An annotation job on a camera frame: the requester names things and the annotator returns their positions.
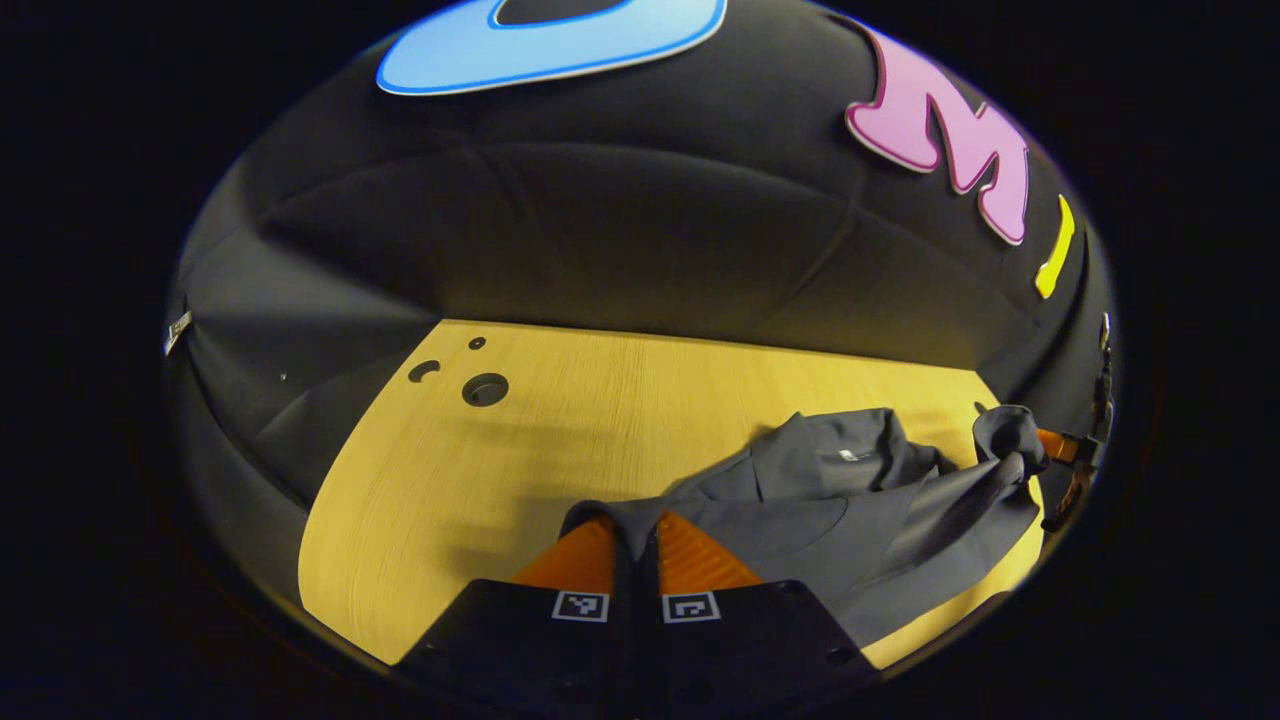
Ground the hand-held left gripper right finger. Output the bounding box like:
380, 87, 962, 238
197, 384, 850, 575
637, 510, 881, 701

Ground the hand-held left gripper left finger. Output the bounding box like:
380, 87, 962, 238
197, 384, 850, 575
395, 515, 638, 701

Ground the grey button shirt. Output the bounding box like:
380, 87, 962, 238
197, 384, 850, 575
560, 404, 1049, 649

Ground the black backdrop cloth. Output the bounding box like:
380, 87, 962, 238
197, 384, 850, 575
165, 0, 1116, 611

